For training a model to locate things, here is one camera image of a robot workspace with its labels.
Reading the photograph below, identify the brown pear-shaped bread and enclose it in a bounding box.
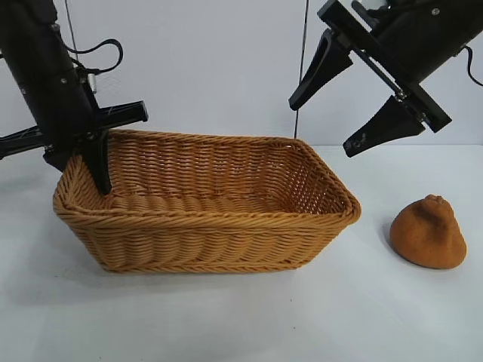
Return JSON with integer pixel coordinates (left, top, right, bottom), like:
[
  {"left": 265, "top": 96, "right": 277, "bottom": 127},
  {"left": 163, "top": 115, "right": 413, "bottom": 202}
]
[{"left": 389, "top": 194, "right": 468, "bottom": 269}]

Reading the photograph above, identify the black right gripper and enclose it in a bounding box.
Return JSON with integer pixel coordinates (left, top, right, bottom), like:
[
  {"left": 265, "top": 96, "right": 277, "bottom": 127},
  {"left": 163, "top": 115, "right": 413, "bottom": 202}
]
[{"left": 288, "top": 0, "right": 483, "bottom": 158}]

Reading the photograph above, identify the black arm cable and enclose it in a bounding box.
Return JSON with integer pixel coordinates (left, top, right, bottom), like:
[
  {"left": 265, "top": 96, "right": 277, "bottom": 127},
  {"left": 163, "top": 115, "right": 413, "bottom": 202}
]
[
  {"left": 461, "top": 44, "right": 483, "bottom": 87},
  {"left": 66, "top": 38, "right": 125, "bottom": 75}
]

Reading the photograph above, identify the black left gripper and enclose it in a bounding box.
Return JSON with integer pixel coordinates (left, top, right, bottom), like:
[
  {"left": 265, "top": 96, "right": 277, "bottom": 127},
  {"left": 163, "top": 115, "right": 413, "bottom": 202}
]
[{"left": 0, "top": 24, "right": 148, "bottom": 196}]

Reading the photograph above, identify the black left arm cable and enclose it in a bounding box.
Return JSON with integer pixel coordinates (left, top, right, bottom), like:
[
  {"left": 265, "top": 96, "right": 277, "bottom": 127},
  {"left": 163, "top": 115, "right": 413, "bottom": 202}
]
[{"left": 66, "top": 38, "right": 125, "bottom": 75}]

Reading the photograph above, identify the tan woven wicker basket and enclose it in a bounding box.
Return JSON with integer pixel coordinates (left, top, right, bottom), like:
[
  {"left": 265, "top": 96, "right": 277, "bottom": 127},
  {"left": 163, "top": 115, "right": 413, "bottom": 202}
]
[{"left": 52, "top": 129, "right": 362, "bottom": 275}]

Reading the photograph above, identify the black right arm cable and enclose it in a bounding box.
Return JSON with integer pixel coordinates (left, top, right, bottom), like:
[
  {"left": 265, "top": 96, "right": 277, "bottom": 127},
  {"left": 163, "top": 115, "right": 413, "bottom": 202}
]
[{"left": 461, "top": 44, "right": 483, "bottom": 87}]

